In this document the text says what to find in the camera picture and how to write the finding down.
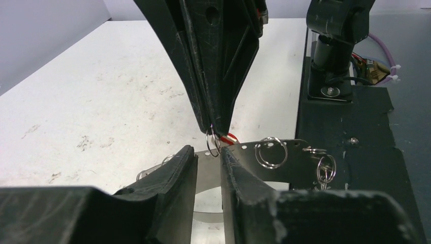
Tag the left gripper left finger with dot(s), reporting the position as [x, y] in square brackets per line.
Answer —
[156, 209]

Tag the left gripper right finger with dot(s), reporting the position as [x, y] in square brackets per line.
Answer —
[281, 206]

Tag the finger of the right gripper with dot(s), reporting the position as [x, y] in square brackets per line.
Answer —
[169, 23]
[222, 42]

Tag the metal key holder ring plate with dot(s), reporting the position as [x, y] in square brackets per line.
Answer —
[269, 161]

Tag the red tagged key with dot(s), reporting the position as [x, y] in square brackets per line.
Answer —
[229, 139]

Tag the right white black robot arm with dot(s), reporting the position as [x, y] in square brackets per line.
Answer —
[340, 25]

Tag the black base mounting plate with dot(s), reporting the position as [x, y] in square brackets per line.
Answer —
[359, 136]

